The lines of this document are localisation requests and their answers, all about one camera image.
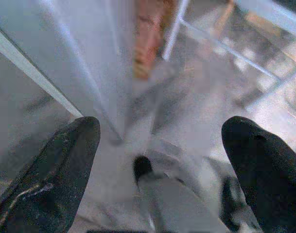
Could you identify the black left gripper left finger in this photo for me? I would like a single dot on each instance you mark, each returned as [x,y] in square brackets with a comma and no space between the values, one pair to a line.
[53,179]

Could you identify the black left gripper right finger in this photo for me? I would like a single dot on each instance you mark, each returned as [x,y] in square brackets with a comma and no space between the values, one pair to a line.
[271,179]

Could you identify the reddish brown object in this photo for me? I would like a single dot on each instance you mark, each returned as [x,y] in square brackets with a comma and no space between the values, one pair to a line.
[147,43]

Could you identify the white metal frame stand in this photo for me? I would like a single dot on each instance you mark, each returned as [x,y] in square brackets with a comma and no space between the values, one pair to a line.
[225,47]

